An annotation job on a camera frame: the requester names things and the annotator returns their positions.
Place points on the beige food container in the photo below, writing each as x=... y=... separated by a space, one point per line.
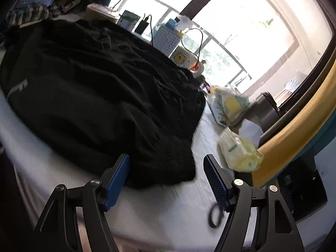
x=101 y=11

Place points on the yellow plastic packet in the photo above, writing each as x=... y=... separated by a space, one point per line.
x=239 y=149

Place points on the plaid cloth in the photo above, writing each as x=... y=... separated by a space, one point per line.
x=29 y=14

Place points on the plastic bag with yellow packet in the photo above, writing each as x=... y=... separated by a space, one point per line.
x=231 y=105

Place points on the yellow rail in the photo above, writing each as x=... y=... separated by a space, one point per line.
x=296 y=126

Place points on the black appliance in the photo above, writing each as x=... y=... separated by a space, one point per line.
x=302 y=189

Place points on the green and white milk carton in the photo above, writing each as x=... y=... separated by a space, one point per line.
x=128 y=19

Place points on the white perforated box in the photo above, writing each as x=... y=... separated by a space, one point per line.
x=166 y=38

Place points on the black pants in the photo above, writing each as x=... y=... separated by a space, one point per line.
x=92 y=97

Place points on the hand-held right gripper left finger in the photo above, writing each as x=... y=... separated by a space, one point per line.
x=116 y=183

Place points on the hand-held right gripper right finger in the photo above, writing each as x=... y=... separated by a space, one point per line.
x=216 y=183

